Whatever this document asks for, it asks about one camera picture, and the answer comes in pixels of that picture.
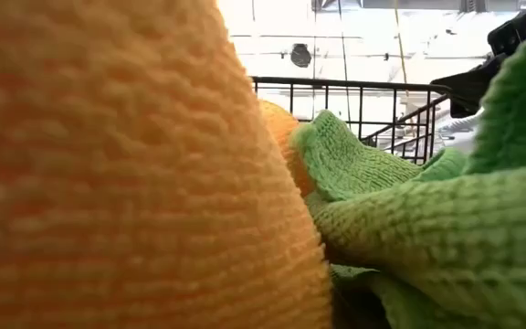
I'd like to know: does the yellow cable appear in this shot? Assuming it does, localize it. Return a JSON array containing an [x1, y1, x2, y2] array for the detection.
[[393, 0, 412, 98]]

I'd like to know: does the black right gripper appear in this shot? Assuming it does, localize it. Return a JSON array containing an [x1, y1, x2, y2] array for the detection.
[[430, 4, 526, 119]]

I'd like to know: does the orange microfiber towel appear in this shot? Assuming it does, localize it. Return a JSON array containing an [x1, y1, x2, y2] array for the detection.
[[258, 100, 317, 197], [0, 0, 335, 329]]

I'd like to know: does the black wire basket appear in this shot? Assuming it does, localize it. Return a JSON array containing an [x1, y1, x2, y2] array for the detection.
[[251, 76, 454, 165]]

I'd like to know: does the green microfiber towel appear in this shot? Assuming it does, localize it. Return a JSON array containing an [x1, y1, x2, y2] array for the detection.
[[289, 109, 469, 202], [306, 22, 526, 329]]

